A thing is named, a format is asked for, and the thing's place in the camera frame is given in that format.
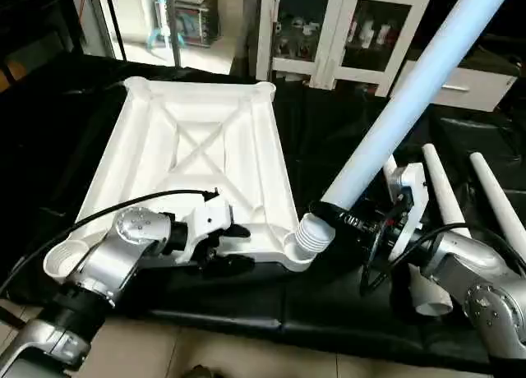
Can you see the white plastic table top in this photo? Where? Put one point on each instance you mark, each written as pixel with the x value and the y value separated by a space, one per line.
pixel 197 148

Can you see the white plastic table leg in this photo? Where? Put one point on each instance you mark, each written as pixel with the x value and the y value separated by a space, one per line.
pixel 444 189
pixel 497 201
pixel 394 115
pixel 431 296

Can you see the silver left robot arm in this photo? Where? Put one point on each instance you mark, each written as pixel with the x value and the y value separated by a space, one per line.
pixel 115 255

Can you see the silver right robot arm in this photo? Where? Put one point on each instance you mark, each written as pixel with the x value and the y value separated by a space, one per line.
pixel 477 288

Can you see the black work mat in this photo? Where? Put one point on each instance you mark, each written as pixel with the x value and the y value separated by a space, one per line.
pixel 320 131

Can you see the white glass-door cabinet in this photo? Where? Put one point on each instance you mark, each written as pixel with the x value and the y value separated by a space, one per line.
pixel 329 74

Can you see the white drawer unit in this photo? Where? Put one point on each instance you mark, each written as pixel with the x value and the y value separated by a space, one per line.
pixel 468 90

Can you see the blue grey floor appliance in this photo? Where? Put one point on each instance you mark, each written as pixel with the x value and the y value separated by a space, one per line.
pixel 193 20

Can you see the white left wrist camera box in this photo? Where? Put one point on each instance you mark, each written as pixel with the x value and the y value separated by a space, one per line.
pixel 209 218

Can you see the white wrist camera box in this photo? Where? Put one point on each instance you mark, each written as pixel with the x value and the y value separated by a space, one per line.
pixel 411 189
pixel 209 218

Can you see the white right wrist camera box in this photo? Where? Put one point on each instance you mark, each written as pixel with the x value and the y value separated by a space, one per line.
pixel 411 189

